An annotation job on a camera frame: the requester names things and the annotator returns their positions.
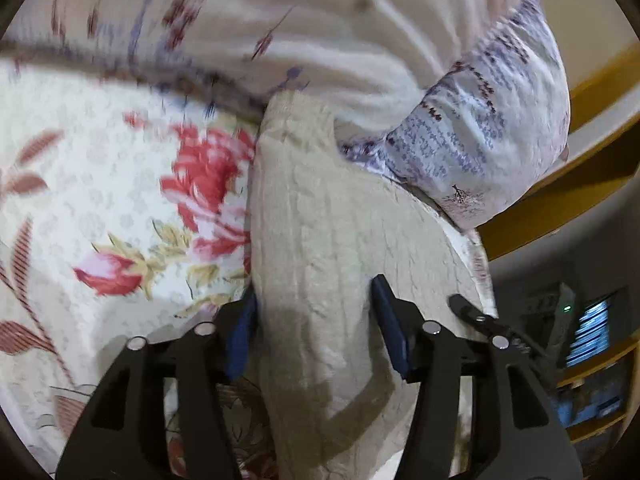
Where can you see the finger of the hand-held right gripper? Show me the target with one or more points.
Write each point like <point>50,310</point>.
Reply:
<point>472,312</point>

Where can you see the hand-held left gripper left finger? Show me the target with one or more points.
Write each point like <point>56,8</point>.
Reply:
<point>240,340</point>

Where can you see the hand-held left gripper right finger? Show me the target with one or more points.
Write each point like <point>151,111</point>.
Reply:
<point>390,325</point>

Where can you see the lit monitor screen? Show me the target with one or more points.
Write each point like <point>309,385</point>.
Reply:
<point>592,332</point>

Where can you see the wooden shelf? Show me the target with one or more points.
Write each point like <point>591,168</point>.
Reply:
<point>605,385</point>

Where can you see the pink pillow with tree print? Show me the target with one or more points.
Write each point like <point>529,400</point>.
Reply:
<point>480,130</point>

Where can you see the white floral bedspread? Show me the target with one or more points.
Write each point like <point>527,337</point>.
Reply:
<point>100,185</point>

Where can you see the pink floral pillow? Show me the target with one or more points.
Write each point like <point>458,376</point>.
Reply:
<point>300,20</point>

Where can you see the wooden bed frame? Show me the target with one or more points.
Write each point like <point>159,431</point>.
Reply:
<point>550,230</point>

